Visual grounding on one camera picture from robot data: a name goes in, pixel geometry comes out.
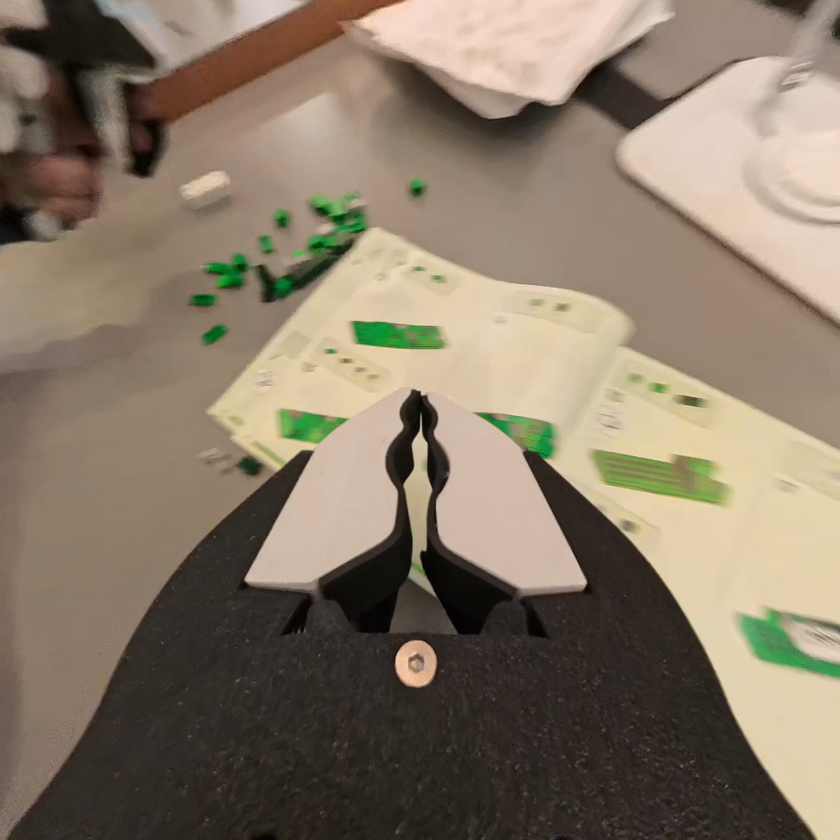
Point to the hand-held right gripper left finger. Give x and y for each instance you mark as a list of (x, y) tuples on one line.
[(328, 512)]

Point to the brown wooden board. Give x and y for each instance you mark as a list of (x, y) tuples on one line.
[(262, 59)]

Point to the pile of small green bricks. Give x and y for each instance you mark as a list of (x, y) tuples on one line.
[(328, 246)]

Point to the dark green brick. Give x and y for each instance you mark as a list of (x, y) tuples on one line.
[(250, 466)]

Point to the white bracket piece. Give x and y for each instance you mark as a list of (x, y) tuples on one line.
[(212, 457)]

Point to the white paper bag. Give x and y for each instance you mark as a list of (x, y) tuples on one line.
[(499, 46)]

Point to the light grey brick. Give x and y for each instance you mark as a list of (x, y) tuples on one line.
[(205, 189)]

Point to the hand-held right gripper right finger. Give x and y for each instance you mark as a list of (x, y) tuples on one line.
[(499, 518)]

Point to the white stand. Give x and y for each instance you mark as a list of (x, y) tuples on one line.
[(709, 164)]

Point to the building instruction booklet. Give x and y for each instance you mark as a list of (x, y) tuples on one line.
[(538, 354)]

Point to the person's left hand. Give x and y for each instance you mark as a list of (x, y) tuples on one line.
[(65, 187)]

